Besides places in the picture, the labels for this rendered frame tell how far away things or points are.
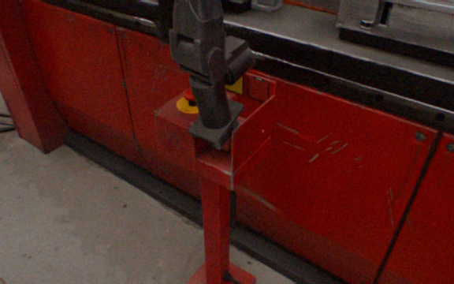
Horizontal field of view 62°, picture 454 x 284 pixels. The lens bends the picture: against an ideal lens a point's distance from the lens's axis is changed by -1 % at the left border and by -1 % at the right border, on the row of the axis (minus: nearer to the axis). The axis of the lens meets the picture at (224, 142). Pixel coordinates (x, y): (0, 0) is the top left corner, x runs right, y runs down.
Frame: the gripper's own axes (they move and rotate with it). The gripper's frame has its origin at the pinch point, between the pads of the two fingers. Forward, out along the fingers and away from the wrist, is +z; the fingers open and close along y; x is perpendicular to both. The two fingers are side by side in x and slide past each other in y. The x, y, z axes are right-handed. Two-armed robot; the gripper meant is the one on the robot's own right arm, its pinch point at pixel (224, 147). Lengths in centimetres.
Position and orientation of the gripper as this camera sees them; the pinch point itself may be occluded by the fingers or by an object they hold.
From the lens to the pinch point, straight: 78.9
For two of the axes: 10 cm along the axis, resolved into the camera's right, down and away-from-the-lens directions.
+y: 5.4, -7.1, 4.5
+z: 1.7, 6.1, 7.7
